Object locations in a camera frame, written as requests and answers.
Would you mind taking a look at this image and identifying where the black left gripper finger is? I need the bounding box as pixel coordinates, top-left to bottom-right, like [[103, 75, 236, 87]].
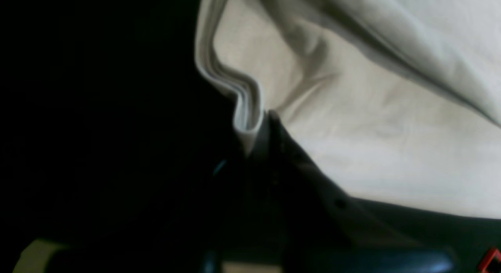
[[219, 111, 458, 273]]

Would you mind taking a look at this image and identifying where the white T-shirt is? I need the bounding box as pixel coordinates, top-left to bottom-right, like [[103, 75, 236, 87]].
[[195, 0, 501, 219]]

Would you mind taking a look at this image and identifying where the black table cloth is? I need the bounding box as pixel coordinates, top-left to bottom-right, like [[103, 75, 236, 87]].
[[1, 0, 500, 273]]

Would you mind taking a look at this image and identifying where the red black clamp near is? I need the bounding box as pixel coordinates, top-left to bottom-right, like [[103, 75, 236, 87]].
[[477, 247, 501, 273]]

